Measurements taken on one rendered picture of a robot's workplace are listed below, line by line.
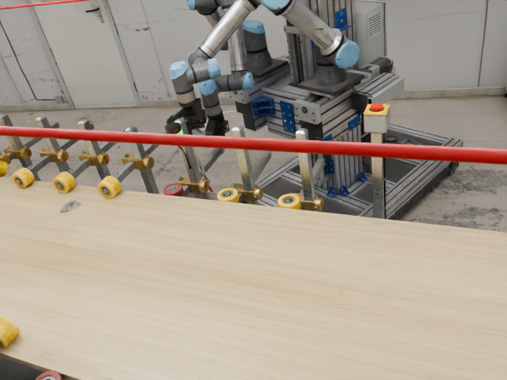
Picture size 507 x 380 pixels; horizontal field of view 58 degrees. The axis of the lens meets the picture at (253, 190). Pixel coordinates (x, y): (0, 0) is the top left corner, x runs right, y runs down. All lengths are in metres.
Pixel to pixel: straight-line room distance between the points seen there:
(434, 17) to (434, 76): 0.50
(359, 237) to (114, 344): 0.79
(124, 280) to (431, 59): 3.43
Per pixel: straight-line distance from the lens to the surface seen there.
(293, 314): 1.30
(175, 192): 1.87
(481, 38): 4.34
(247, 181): 1.82
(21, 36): 5.88
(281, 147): 0.28
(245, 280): 1.41
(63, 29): 5.49
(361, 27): 2.57
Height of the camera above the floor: 1.89
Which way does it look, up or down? 34 degrees down
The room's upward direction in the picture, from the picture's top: 12 degrees counter-clockwise
